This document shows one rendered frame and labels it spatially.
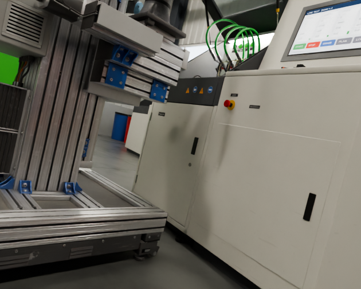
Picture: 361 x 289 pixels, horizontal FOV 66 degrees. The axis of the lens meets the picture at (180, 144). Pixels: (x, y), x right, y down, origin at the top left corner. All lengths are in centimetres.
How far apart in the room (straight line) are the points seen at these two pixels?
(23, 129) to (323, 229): 118
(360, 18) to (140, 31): 102
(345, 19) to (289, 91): 52
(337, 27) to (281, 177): 81
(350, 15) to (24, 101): 151
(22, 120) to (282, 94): 108
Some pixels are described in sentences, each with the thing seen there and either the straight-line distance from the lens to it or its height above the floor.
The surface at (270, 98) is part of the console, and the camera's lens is 130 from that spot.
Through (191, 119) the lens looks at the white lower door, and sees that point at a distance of 165.
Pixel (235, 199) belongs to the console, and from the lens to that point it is 133.
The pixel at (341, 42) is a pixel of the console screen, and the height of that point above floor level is 118.
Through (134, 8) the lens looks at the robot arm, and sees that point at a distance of 202.
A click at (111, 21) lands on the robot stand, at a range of 102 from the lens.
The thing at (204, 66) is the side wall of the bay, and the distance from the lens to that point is 232.
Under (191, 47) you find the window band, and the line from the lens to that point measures 835.
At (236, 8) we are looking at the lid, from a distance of 231.
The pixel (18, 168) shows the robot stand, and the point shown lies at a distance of 127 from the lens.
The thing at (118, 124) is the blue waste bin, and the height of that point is 44.
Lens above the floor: 60
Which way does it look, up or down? 2 degrees down
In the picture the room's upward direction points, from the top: 13 degrees clockwise
